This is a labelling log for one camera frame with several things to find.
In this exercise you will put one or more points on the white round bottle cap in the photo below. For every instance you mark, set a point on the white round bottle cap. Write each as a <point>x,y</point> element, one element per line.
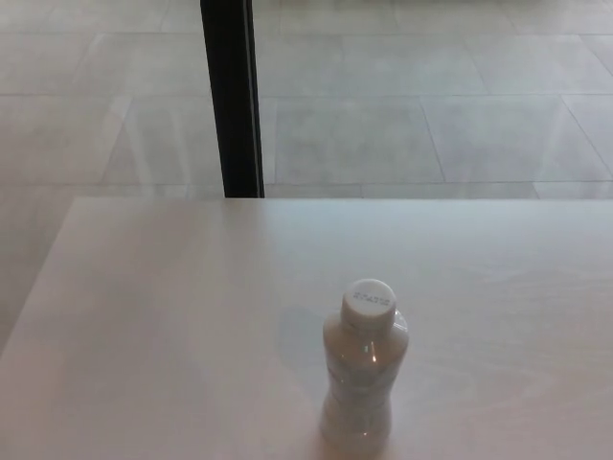
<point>369,304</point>

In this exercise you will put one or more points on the white plastic bottle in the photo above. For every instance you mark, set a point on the white plastic bottle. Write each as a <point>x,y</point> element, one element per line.
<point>366,383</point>

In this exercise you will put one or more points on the black vertical window post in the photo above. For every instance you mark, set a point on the black vertical window post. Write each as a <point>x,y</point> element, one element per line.
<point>230,96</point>

